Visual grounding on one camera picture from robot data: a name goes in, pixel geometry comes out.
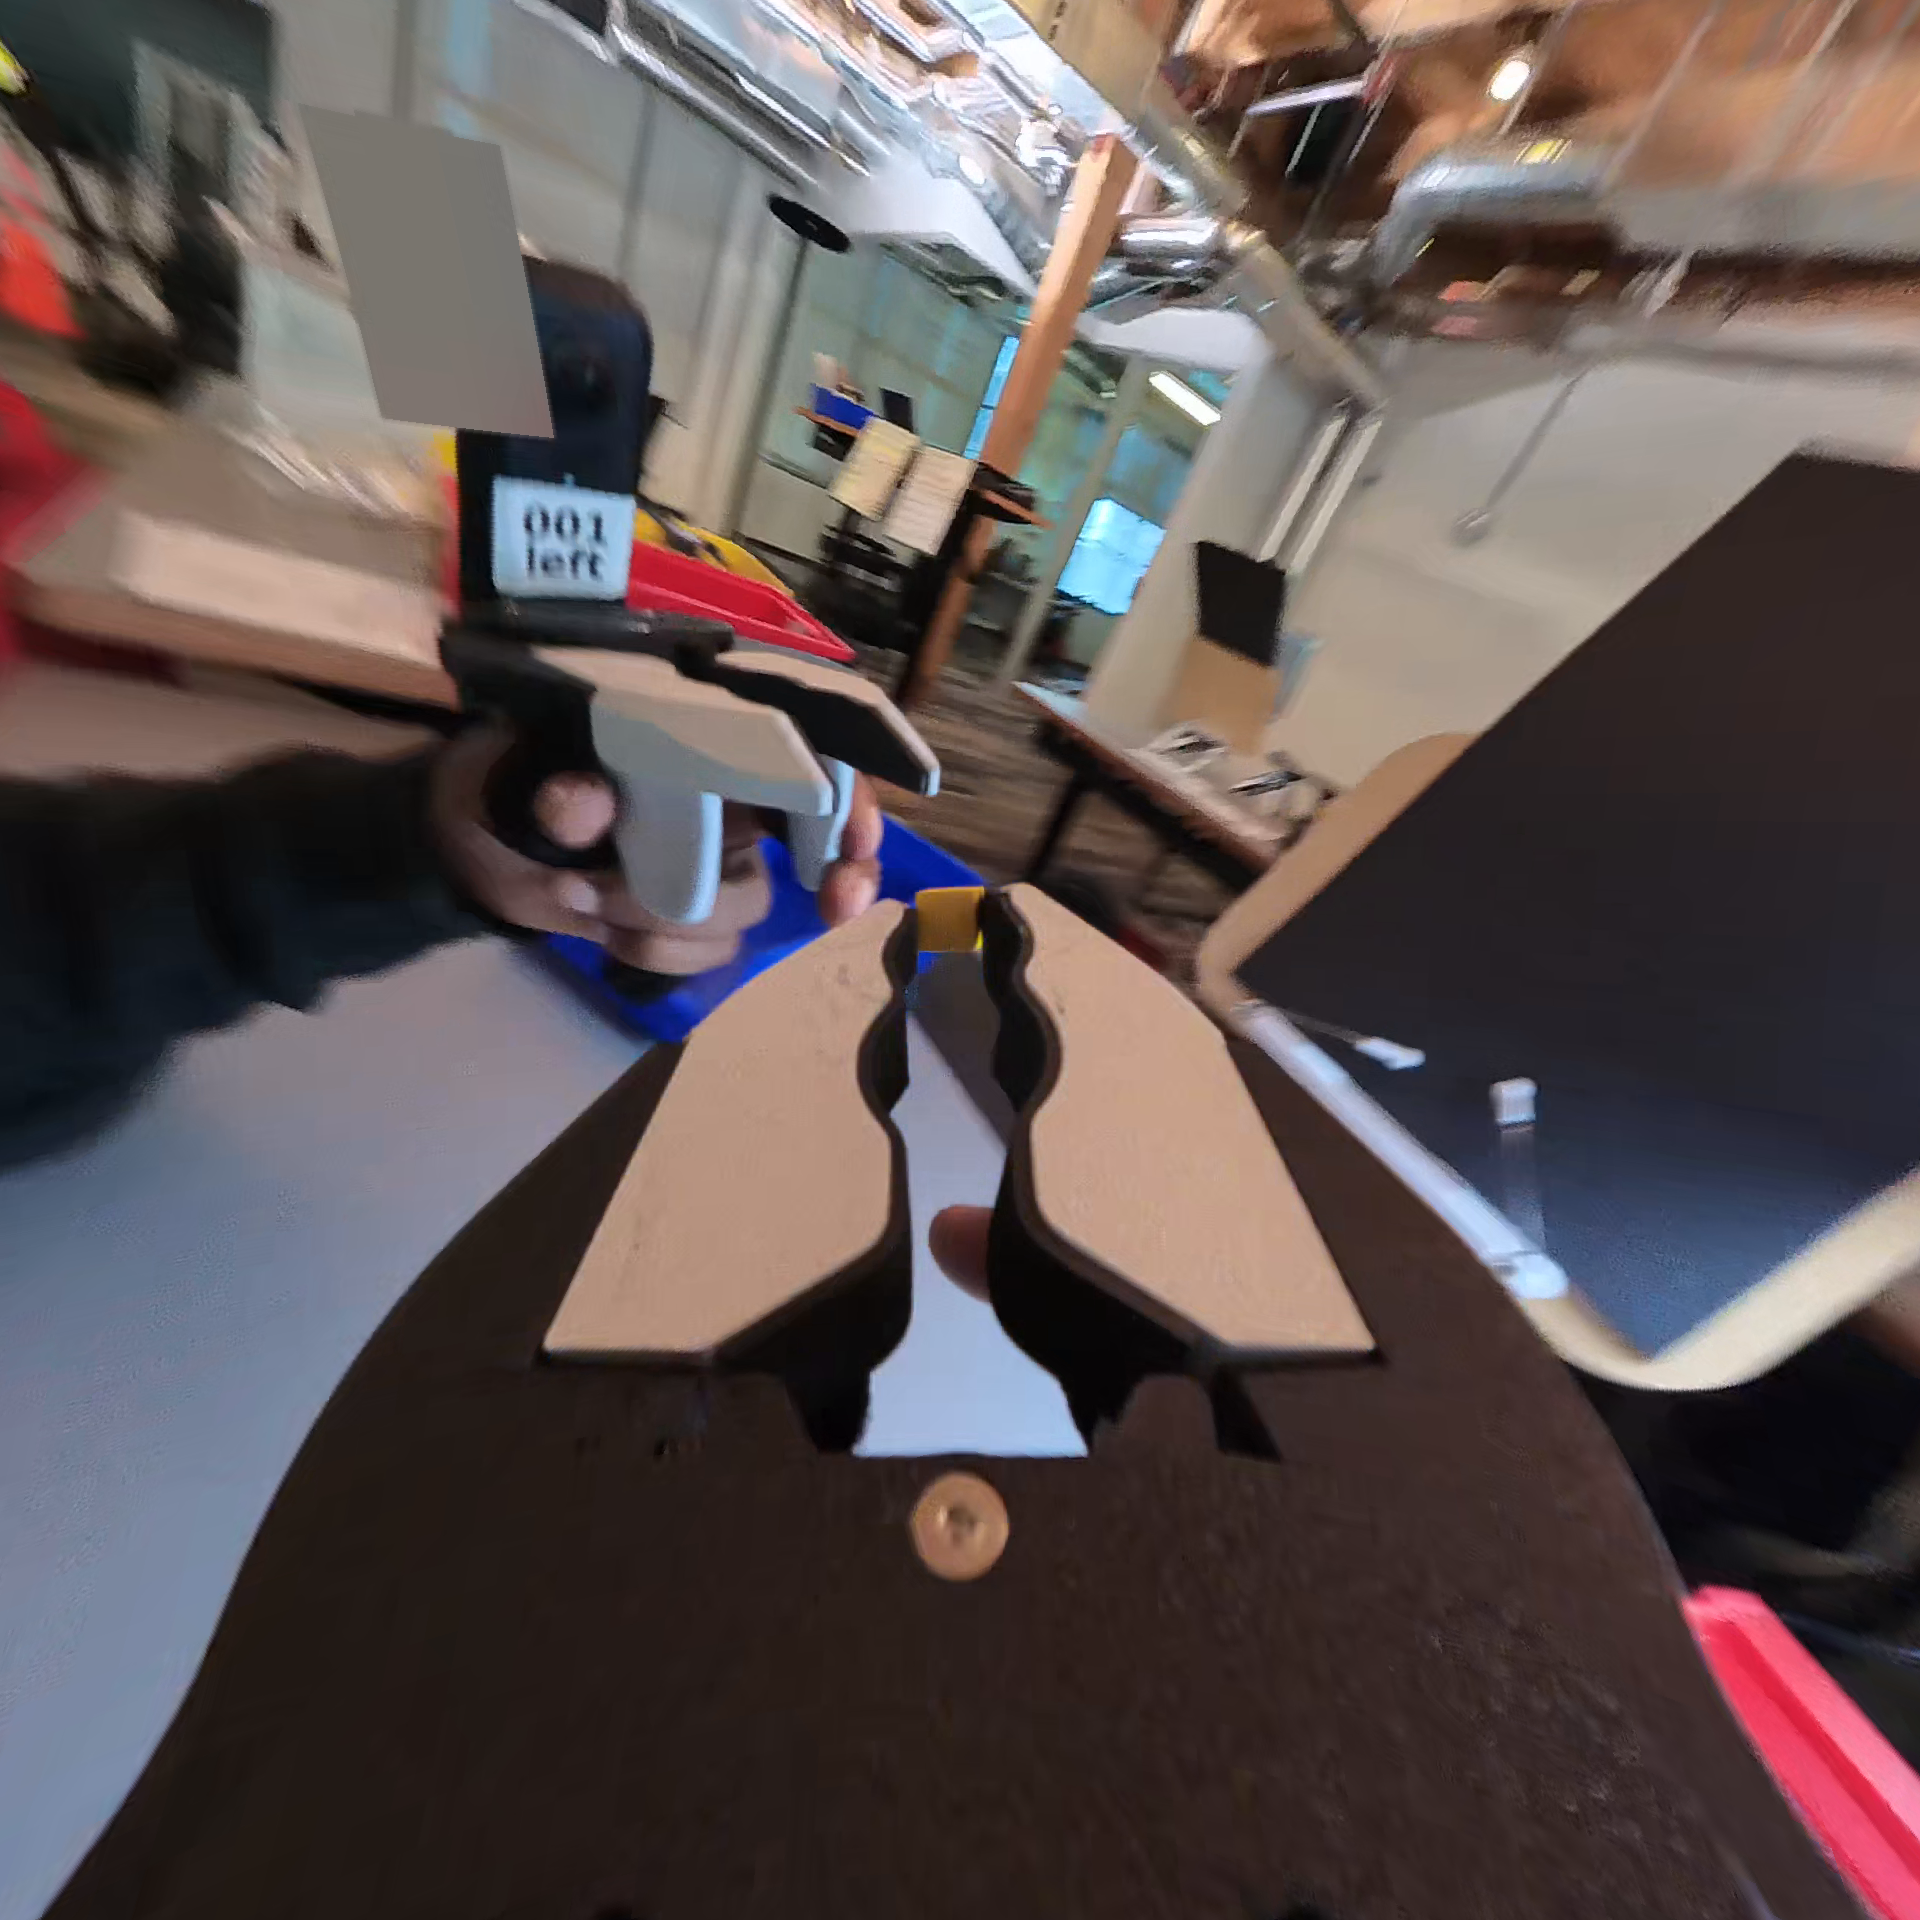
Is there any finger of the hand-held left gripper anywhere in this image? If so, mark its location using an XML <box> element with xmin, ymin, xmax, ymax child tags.
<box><xmin>583</xmin><ymin>647</ymin><xmax>836</xmax><ymax>810</ymax></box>
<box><xmin>703</xmin><ymin>650</ymin><xmax>944</xmax><ymax>801</ymax></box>

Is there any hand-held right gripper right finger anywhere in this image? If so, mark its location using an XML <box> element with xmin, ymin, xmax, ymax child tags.
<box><xmin>980</xmin><ymin>882</ymin><xmax>1381</xmax><ymax>1456</ymax></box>

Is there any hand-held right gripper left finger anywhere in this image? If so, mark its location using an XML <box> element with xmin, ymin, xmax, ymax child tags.
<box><xmin>543</xmin><ymin>900</ymin><xmax>921</xmax><ymax>1456</ymax></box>

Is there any blue plastic bin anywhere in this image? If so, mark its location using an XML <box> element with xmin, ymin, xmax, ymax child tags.
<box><xmin>538</xmin><ymin>814</ymin><xmax>987</xmax><ymax>1047</ymax></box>

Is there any person's left hand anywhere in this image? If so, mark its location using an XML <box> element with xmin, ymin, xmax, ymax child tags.
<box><xmin>427</xmin><ymin>732</ymin><xmax>889</xmax><ymax>982</ymax></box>

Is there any red ribbed plastic bin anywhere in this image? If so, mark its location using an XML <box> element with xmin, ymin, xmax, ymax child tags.
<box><xmin>627</xmin><ymin>538</ymin><xmax>860</xmax><ymax>666</ymax></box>

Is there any yellow plastic bin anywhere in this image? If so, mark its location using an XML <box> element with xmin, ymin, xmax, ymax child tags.
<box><xmin>639</xmin><ymin>507</ymin><xmax>789</xmax><ymax>594</ymax></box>

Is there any white flip chart board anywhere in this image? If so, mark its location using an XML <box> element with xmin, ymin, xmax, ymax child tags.
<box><xmin>827</xmin><ymin>417</ymin><xmax>921</xmax><ymax>524</ymax></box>
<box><xmin>885</xmin><ymin>446</ymin><xmax>980</xmax><ymax>560</ymax></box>

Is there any black floor lamp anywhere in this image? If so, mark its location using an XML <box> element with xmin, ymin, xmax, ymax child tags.
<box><xmin>728</xmin><ymin>191</ymin><xmax>855</xmax><ymax>531</ymax></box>

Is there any wooden top desk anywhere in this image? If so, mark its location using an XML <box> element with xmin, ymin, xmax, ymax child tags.
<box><xmin>1018</xmin><ymin>680</ymin><xmax>1328</xmax><ymax>905</ymax></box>

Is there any wooden pillar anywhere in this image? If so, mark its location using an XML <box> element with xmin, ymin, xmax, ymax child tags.
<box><xmin>903</xmin><ymin>132</ymin><xmax>1146</xmax><ymax>712</ymax></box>

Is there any black and beige panel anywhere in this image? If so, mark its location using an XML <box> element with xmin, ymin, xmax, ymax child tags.
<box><xmin>1168</xmin><ymin>539</ymin><xmax>1291</xmax><ymax>755</ymax></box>

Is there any black panel on white stand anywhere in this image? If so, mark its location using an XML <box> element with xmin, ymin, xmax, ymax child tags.
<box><xmin>1199</xmin><ymin>451</ymin><xmax>1920</xmax><ymax>1393</ymax></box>

